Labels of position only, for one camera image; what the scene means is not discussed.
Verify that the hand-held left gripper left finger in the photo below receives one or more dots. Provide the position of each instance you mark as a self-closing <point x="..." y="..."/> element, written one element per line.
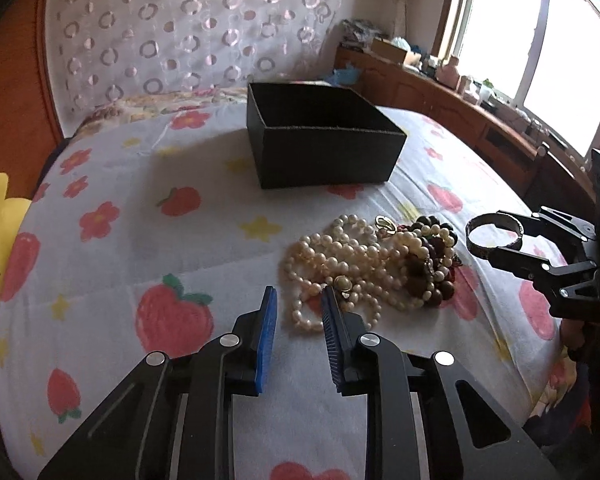
<point x="266" y="345"/>

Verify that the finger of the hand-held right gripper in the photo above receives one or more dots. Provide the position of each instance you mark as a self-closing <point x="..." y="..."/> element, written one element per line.
<point x="525" y="264"/>
<point x="555" y="222"/>

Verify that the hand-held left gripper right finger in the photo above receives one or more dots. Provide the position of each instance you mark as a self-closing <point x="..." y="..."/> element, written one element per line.
<point x="332" y="345"/>

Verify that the patterned metal bangle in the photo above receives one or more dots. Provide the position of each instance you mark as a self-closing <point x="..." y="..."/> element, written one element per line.
<point x="480" y="218"/>

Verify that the gold oval pendant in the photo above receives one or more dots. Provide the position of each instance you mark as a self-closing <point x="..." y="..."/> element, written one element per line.
<point x="380" y="220"/>

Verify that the black box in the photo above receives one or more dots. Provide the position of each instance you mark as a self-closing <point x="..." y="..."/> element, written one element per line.
<point x="325" y="157"/>

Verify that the person's right hand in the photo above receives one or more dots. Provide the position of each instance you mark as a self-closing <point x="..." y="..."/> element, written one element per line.
<point x="572" y="340"/>

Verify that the strawberry print blanket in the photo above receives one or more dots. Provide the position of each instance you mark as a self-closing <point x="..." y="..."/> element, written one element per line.
<point x="145" y="240"/>

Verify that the window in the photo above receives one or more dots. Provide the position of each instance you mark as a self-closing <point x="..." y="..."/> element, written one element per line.
<point x="555" y="50"/>

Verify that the wooden sideboard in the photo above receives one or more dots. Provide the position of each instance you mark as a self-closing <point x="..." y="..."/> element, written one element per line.
<point x="430" y="95"/>

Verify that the pink kettle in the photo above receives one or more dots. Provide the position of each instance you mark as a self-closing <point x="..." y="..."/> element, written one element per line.
<point x="450" y="72"/>

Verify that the pale plastic bag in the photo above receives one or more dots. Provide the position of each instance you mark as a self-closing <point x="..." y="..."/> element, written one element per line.
<point x="401" y="45"/>

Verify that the cardboard box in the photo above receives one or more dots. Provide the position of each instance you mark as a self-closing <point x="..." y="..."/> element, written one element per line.
<point x="385" y="50"/>

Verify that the blue plastic bag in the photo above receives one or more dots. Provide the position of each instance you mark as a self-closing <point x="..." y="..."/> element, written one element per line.
<point x="347" y="75"/>

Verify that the floral quilt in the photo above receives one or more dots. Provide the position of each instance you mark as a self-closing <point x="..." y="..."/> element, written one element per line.
<point x="145" y="105"/>

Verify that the pile of patterned bags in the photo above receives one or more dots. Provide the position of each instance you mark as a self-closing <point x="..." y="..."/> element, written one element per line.
<point x="357" y="35"/>

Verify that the yellow plush toy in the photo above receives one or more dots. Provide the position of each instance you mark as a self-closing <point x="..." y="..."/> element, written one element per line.
<point x="0" y="220"/>

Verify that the circle patterned sheer curtain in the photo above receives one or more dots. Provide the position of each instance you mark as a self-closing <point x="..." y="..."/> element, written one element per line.
<point x="180" y="35"/>

